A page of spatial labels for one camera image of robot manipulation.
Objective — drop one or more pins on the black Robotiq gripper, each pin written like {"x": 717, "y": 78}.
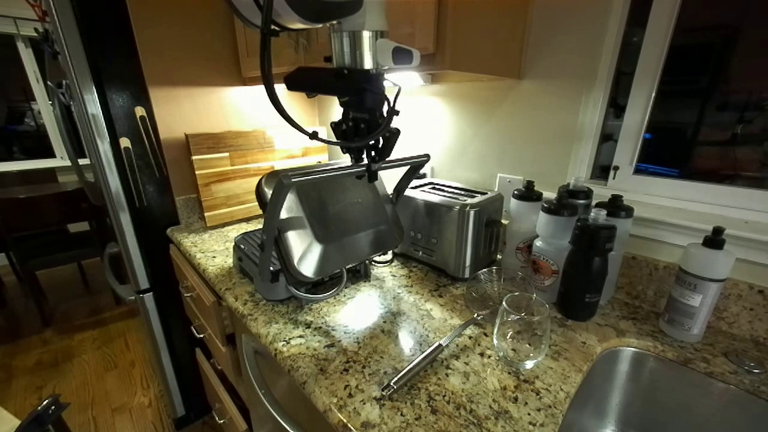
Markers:
{"x": 360, "y": 120}

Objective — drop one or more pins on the stainless steel sandwich maker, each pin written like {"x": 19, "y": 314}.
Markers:
{"x": 337, "y": 219}

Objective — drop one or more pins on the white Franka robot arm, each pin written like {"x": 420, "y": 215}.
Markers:
{"x": 319, "y": 12}

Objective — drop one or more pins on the stainless steel toaster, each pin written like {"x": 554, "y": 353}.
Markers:
{"x": 447, "y": 228}

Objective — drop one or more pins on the wooden upper cabinet door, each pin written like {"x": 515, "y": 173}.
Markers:
{"x": 471, "y": 32}

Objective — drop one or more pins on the large wooden cutting board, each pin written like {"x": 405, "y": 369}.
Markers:
{"x": 231, "y": 192}

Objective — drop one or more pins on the white bottle black cap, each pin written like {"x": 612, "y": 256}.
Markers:
{"x": 619, "y": 231}
{"x": 523, "y": 228}
{"x": 575, "y": 196}
{"x": 553, "y": 248}

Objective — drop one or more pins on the small wooden cutting board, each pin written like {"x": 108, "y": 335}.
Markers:
{"x": 217, "y": 159}

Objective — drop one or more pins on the metal kitchen utensil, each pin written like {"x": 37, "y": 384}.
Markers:
{"x": 432, "y": 357}

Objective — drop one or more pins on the clear drinking glass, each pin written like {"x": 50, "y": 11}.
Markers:
{"x": 521, "y": 332}

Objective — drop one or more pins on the wooden cabinet drawer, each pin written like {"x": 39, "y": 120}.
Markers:
{"x": 219, "y": 398}
{"x": 199, "y": 292}

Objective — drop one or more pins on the black water bottle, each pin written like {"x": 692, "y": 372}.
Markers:
{"x": 583, "y": 272}

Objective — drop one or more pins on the stainless steel refrigerator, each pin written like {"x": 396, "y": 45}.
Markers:
{"x": 120, "y": 200}

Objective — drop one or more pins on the kitchen window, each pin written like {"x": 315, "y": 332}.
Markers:
{"x": 697, "y": 87}

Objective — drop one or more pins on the stainless steel sink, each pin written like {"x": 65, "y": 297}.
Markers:
{"x": 663, "y": 398}

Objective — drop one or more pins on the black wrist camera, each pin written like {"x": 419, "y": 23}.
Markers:
{"x": 326, "y": 81}

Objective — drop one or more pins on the white wall outlet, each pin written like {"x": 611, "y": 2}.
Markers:
{"x": 504, "y": 190}

